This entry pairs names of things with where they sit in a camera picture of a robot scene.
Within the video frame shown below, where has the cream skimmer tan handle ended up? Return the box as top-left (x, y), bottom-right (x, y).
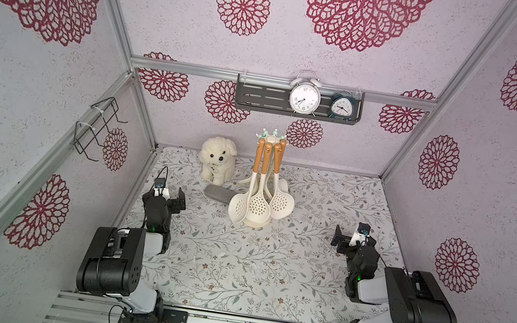
top-left (228, 138), bottom-right (266, 224)

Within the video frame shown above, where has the cream skimmer orange handle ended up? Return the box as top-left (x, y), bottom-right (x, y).
top-left (269, 139), bottom-right (295, 220)

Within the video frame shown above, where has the cream skimmer brown handle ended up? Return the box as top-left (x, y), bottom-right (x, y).
top-left (245, 143), bottom-right (273, 227)

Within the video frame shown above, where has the cream skimmer wooden handle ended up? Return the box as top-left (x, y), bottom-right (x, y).
top-left (279, 139), bottom-right (289, 194)

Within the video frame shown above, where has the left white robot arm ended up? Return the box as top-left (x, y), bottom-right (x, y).
top-left (76, 187), bottom-right (186, 321)

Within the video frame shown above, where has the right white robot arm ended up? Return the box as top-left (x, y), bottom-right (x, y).
top-left (331, 223), bottom-right (458, 323)

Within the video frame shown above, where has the cream utensil rack stand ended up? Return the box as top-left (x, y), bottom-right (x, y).
top-left (228, 129), bottom-right (294, 228)

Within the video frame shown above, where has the white plush dog toy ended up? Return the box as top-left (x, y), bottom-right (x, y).
top-left (199, 137), bottom-right (238, 186)

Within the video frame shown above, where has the teal alarm clock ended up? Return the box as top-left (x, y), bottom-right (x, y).
top-left (328, 93), bottom-right (357, 121)

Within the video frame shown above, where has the white alarm clock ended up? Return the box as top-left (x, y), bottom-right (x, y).
top-left (289, 70), bottom-right (323, 115)

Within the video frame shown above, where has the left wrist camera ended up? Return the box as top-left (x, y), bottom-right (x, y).
top-left (152, 177), bottom-right (171, 200)

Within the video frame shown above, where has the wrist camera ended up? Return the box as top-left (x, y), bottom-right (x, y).
top-left (349, 222), bottom-right (377, 247)
top-left (152, 177), bottom-right (171, 200)

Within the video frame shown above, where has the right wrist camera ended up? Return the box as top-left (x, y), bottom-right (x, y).
top-left (349, 222), bottom-right (377, 247)

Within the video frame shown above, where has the black wire wall rack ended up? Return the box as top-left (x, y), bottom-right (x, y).
top-left (72, 96), bottom-right (127, 162)

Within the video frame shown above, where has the grey wall shelf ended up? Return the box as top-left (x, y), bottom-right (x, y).
top-left (235, 75), bottom-right (364, 125)

